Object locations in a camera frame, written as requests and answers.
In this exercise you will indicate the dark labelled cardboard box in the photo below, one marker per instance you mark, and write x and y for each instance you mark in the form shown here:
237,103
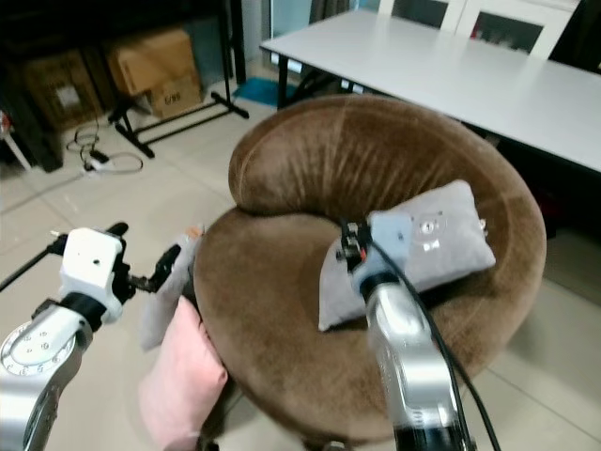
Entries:
66,94

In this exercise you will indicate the plain grey pillow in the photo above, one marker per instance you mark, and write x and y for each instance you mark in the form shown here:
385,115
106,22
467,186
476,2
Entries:
164,310

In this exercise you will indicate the small printed cardboard box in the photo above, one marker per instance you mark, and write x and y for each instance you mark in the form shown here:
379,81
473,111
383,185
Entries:
177,96

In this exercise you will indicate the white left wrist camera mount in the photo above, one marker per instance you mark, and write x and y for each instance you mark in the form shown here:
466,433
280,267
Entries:
89,263

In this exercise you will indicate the pink pillow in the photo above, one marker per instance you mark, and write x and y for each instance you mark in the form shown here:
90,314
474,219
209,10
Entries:
183,376

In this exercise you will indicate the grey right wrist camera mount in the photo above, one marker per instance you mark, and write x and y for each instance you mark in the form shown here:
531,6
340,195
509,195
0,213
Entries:
392,235

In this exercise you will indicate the white table with black legs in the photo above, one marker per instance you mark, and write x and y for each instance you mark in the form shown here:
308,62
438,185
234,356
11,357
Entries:
432,75

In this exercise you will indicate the brown round velvet sofa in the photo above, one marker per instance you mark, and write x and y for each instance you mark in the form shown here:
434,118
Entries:
272,319

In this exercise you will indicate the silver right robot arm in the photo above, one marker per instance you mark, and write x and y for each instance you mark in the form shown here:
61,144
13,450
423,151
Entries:
408,357

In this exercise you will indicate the blue floor mat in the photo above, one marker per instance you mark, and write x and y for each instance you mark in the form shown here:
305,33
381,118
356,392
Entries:
258,91

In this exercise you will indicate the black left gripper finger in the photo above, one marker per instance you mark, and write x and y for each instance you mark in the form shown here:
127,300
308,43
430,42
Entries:
117,228
167,265

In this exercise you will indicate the black metal rack stand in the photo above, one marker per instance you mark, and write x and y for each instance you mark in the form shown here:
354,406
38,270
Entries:
178,122

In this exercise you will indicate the large light cardboard box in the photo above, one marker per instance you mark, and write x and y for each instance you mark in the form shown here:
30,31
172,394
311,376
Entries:
150,56

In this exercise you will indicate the grey pillow with bear print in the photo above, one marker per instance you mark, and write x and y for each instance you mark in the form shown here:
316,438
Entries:
455,240

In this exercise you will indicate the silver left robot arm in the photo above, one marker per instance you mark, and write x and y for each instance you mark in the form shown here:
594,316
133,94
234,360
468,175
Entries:
38,362

